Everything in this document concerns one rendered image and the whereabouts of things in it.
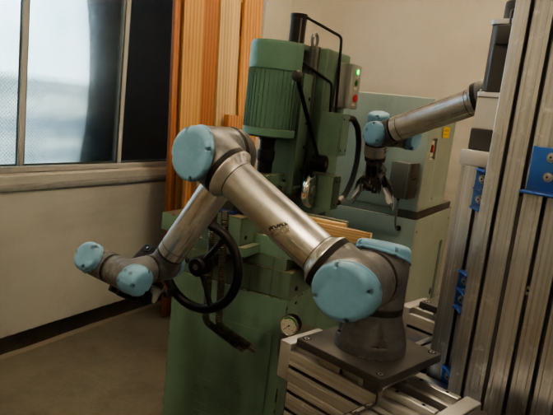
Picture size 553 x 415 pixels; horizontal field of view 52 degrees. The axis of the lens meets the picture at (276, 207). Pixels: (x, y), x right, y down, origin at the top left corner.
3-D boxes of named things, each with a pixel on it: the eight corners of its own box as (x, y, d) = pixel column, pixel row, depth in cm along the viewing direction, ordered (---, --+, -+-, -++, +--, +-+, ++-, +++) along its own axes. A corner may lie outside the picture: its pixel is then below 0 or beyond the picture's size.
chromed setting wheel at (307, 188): (297, 208, 199) (301, 173, 197) (311, 205, 210) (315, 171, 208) (304, 210, 198) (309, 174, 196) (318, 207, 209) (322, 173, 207)
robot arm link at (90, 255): (88, 275, 136) (64, 263, 140) (115, 288, 146) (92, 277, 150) (105, 245, 138) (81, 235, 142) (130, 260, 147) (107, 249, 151)
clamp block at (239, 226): (199, 237, 179) (202, 209, 177) (223, 231, 191) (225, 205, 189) (240, 247, 173) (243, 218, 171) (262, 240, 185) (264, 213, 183)
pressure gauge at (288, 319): (277, 338, 173) (280, 313, 172) (282, 334, 177) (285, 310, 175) (295, 344, 171) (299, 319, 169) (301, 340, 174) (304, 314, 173)
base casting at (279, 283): (173, 269, 197) (174, 243, 196) (254, 243, 248) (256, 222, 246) (289, 301, 178) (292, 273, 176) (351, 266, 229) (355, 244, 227)
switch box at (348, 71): (332, 106, 211) (337, 62, 208) (341, 108, 220) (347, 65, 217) (347, 108, 208) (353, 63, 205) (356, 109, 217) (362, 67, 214)
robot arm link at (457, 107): (524, 102, 141) (364, 155, 175) (540, 106, 149) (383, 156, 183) (513, 58, 143) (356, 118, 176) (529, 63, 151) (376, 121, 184)
